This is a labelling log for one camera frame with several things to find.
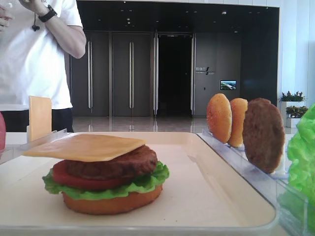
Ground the golden top bun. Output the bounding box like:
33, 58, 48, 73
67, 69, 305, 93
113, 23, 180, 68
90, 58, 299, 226
206, 93, 232, 144

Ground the brown meat patty on burger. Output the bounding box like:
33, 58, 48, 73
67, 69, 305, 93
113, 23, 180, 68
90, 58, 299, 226
65, 145, 158, 180

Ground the green lettuce leaf on burger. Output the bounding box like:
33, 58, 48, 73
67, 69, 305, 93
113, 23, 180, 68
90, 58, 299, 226
42, 161, 169, 201

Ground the orange cheese slice on burger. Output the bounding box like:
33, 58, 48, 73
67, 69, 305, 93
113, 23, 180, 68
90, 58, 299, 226
23, 134, 145, 162

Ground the standing brown meat patty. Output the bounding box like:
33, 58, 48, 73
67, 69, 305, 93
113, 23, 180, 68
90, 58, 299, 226
243, 98, 285, 174

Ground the red tomato slice on burger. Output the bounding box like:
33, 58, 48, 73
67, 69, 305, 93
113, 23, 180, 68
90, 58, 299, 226
52, 160, 134, 190

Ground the standing orange cheese slice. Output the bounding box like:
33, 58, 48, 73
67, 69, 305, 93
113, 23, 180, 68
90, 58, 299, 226
29, 96, 52, 141

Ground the standing red tomato slice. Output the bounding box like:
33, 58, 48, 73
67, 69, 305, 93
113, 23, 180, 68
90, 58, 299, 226
0, 113, 6, 150

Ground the standing green lettuce leaf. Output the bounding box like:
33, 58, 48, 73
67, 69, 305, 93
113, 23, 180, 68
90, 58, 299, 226
287, 105, 315, 236

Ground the standing bun slice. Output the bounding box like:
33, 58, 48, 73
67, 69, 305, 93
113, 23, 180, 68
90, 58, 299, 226
228, 98, 248, 147

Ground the bottom bun slice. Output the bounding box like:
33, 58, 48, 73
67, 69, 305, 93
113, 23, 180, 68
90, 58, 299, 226
63, 185, 163, 215

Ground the cream rectangular tray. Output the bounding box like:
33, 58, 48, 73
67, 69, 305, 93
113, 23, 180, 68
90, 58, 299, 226
0, 132, 278, 236

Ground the flower planter box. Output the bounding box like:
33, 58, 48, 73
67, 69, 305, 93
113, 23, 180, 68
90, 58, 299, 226
280, 91, 308, 128

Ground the person in white shirt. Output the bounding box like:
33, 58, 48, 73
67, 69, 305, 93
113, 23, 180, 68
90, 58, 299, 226
0, 0, 86, 132

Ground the black wrist watch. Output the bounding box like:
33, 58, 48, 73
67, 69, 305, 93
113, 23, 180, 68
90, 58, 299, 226
38, 5, 57, 23

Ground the wall display screen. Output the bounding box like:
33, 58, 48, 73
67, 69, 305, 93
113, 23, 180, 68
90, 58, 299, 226
220, 80, 236, 90

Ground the left long clear rail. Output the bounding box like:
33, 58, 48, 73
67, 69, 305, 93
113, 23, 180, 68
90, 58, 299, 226
0, 129, 68, 164

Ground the long clear rail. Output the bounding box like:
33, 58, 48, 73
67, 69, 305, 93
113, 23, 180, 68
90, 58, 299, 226
198, 129, 315, 236
0, 129, 68, 164

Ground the right long clear rail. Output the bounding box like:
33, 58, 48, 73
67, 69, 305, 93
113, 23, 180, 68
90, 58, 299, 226
198, 129, 315, 236

